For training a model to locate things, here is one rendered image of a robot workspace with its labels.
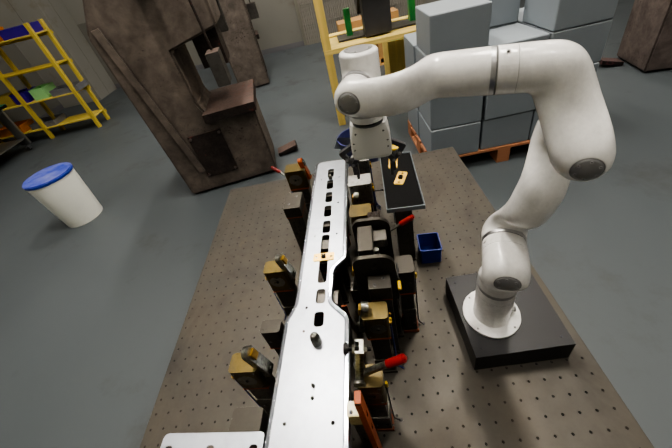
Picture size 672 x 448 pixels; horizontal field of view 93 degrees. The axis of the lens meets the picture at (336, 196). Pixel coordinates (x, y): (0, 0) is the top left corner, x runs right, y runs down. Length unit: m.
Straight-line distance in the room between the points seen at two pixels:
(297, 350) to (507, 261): 0.66
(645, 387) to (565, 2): 2.42
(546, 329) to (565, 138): 0.81
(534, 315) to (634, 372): 1.03
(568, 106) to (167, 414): 1.58
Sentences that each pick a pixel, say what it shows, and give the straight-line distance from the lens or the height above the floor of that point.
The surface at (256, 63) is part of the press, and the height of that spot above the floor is 0.44.
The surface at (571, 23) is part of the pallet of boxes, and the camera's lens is 3.20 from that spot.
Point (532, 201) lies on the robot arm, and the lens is 0.87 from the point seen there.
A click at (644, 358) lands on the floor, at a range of 2.42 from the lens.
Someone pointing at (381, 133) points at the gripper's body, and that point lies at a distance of 0.79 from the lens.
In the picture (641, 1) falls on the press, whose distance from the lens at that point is 5.67.
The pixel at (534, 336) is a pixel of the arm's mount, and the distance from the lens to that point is 1.35.
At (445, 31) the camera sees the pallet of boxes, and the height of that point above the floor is 1.28.
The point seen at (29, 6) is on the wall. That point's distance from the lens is 10.32.
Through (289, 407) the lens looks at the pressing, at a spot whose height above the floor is 1.00.
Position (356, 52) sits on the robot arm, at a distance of 0.71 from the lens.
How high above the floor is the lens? 1.95
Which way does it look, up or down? 38 degrees down
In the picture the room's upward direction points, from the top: 14 degrees counter-clockwise
